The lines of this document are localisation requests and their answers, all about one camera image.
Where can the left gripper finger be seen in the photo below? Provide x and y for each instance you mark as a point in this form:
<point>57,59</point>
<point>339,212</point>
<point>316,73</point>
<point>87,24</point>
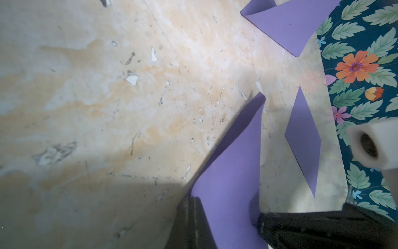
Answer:
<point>191,229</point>

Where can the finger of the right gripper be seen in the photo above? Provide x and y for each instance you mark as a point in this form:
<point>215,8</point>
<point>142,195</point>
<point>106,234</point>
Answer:
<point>353,227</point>

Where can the purple paper square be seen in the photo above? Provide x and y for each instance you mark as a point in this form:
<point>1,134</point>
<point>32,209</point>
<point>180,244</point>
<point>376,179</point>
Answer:
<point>304,140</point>
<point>290,24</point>
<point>229,184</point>

